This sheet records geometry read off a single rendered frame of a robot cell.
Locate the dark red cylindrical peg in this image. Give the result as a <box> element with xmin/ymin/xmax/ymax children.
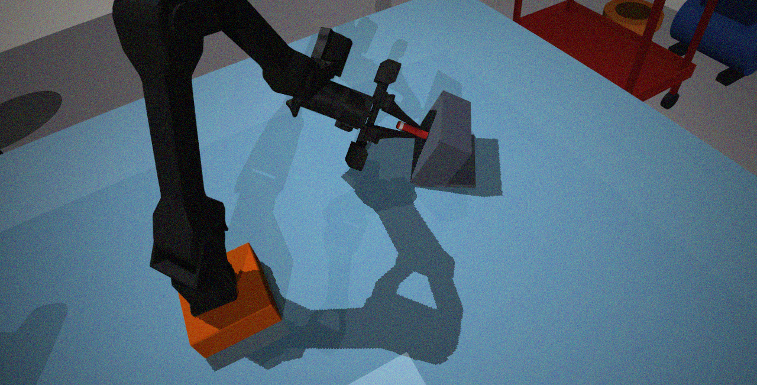
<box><xmin>396</xmin><ymin>121</ymin><xmax>429</xmax><ymax>139</ymax></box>

